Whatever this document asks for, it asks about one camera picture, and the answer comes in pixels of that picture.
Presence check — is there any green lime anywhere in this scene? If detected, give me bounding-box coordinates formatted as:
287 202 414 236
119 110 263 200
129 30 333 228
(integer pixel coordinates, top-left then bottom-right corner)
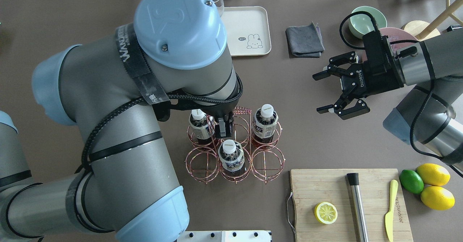
399 170 424 194

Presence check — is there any tea bottle white cap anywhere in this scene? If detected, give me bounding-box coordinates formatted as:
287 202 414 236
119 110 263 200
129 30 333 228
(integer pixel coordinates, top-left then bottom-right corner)
189 109 215 149
218 139 245 177
251 104 280 149

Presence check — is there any cream rabbit tray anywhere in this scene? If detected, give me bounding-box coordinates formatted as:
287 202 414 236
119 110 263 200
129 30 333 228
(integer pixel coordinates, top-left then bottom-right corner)
221 6 271 57

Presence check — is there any copper wire bottle basket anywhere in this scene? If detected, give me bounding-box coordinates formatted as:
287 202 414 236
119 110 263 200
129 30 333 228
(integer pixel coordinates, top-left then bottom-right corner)
185 105 286 184

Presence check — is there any steel muddler black tip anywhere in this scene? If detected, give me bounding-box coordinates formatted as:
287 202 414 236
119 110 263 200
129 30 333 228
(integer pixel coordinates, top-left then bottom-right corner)
346 173 369 242

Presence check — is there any pink bowl with ice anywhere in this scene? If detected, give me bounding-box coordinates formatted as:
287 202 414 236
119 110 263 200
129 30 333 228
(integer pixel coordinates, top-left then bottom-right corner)
380 27 417 54

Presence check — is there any wooden cup stand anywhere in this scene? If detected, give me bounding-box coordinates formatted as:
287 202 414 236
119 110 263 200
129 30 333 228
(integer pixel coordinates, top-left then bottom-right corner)
402 0 463 41

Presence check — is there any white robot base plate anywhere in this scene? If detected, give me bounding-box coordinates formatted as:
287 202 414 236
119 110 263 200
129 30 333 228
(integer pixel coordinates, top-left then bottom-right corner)
177 229 272 242

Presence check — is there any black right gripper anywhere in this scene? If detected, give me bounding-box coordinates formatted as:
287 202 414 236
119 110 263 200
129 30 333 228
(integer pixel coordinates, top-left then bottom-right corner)
313 51 404 120

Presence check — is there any green bowl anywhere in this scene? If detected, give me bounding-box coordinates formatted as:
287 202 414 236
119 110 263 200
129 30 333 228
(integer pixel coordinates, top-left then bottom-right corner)
348 6 387 39

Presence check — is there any bamboo cutting board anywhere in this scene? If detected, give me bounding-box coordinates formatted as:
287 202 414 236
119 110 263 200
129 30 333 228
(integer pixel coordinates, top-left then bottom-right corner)
290 169 399 242

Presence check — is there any yellow lemon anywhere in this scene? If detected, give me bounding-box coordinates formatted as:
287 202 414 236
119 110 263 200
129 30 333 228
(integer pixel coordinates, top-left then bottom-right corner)
416 163 450 186
420 186 455 211

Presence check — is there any grey folded cloth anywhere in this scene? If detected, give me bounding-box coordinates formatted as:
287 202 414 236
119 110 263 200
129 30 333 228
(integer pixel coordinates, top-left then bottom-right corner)
285 22 325 58

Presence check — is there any half lemon slice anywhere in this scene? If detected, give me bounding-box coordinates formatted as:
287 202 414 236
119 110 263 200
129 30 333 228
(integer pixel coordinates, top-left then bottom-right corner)
314 202 338 225

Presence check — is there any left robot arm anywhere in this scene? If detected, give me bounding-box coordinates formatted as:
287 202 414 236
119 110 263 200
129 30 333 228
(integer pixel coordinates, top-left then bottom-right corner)
1 0 242 242

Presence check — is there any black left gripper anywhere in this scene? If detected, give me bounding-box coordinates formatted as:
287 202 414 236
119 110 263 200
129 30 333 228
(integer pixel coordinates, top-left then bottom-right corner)
202 98 239 139

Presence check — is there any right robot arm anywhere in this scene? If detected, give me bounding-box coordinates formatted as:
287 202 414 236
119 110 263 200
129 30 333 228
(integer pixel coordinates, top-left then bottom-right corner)
313 29 463 175

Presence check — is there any yellow plastic knife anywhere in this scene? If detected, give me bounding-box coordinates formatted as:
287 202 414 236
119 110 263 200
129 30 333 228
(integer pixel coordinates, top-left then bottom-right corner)
384 179 398 242

